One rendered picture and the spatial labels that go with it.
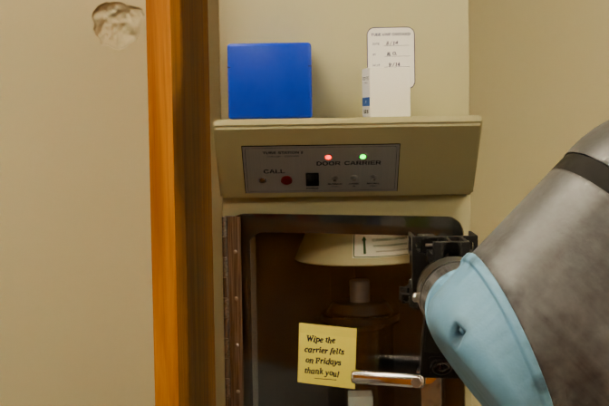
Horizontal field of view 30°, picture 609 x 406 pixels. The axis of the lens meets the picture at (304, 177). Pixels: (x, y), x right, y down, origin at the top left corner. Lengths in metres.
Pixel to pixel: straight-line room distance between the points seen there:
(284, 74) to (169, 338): 0.35
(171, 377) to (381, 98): 0.43
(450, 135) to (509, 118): 0.56
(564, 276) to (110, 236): 1.35
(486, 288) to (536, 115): 1.28
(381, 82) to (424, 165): 0.12
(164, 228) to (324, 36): 0.32
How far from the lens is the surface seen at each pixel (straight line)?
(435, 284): 1.05
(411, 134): 1.36
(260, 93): 1.36
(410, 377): 1.36
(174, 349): 1.41
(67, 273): 1.96
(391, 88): 1.38
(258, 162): 1.39
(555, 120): 1.93
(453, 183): 1.43
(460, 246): 1.17
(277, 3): 1.47
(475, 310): 0.66
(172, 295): 1.40
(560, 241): 0.66
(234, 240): 1.46
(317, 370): 1.44
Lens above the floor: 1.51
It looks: 3 degrees down
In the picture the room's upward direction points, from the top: 1 degrees counter-clockwise
